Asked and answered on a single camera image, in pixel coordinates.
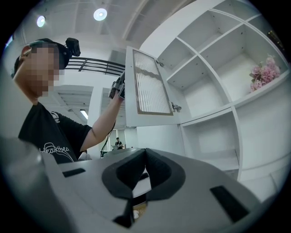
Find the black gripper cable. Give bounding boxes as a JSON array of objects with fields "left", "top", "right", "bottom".
[{"left": 99, "top": 118, "right": 117, "bottom": 158}]

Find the person's left forearm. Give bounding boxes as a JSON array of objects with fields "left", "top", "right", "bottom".
[{"left": 90, "top": 92, "right": 125, "bottom": 147}]

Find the white shelf cabinet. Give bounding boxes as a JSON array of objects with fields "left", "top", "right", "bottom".
[{"left": 138, "top": 0, "right": 291, "bottom": 203}]

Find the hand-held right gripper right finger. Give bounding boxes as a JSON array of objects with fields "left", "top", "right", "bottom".
[{"left": 131, "top": 147, "right": 276, "bottom": 233}]

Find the pink flower bouquet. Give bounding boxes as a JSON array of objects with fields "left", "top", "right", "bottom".
[{"left": 249, "top": 54, "right": 281, "bottom": 93}]

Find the black head-mounted camera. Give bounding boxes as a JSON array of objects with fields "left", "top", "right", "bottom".
[{"left": 65, "top": 37, "right": 82, "bottom": 58}]

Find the white glass cabinet door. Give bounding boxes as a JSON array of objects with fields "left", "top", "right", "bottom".
[{"left": 125, "top": 45, "right": 182, "bottom": 127}]

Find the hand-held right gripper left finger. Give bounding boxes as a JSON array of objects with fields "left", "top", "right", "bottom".
[{"left": 41, "top": 147, "right": 151, "bottom": 229}]

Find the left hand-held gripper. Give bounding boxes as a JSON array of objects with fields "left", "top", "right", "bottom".
[{"left": 108, "top": 70, "right": 126, "bottom": 100}]

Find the person's black printed t-shirt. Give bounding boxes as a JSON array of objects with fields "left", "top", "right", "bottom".
[{"left": 18, "top": 101, "right": 93, "bottom": 165}]

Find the black metal railing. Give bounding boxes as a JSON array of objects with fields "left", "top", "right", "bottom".
[{"left": 67, "top": 57, "right": 126, "bottom": 76}]

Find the person's head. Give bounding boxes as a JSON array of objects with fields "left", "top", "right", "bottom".
[{"left": 12, "top": 38, "right": 71, "bottom": 106}]

